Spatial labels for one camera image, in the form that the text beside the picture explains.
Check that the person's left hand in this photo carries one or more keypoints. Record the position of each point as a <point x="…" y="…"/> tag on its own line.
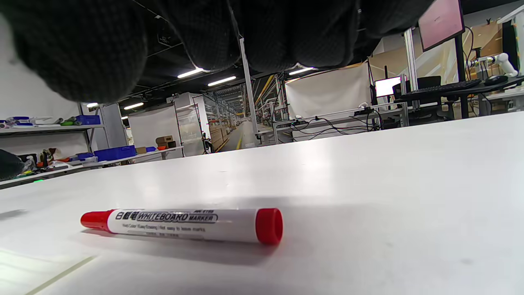
<point x="8" y="166"/>

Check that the person's right hand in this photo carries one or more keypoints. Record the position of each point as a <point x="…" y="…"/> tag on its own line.
<point x="286" y="28"/>

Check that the red and white whiteboard marker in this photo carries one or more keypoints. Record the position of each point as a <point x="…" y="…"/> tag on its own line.
<point x="184" y="224"/>

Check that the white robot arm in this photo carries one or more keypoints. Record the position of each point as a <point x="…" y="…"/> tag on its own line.
<point x="501" y="61"/>

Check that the grey metal shelf rack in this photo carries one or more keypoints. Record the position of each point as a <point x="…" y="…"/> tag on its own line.
<point x="49" y="129"/>

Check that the white fabric screen panel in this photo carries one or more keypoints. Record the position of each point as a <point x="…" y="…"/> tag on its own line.
<point x="327" y="92"/>

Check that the small blue storage bin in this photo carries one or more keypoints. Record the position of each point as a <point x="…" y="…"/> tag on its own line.
<point x="87" y="119"/>

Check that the large blue storage bin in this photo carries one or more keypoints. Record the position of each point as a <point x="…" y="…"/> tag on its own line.
<point x="115" y="153"/>

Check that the small white screen monitor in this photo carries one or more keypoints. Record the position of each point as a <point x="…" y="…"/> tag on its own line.
<point x="387" y="86"/>

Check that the large pink screen monitor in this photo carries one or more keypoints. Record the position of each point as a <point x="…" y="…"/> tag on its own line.
<point x="441" y="20"/>

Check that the brown cardboard box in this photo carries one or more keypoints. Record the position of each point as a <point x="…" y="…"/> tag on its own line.
<point x="164" y="141"/>

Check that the black keyboard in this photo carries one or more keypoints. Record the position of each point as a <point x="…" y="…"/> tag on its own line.
<point x="442" y="87"/>

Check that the black desk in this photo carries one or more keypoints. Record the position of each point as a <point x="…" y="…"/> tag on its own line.
<point x="462" y="91"/>

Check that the black computer mouse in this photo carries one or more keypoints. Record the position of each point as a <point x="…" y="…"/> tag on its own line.
<point x="495" y="80"/>

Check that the aluminium frame post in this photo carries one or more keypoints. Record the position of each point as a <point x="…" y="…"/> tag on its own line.
<point x="248" y="90"/>

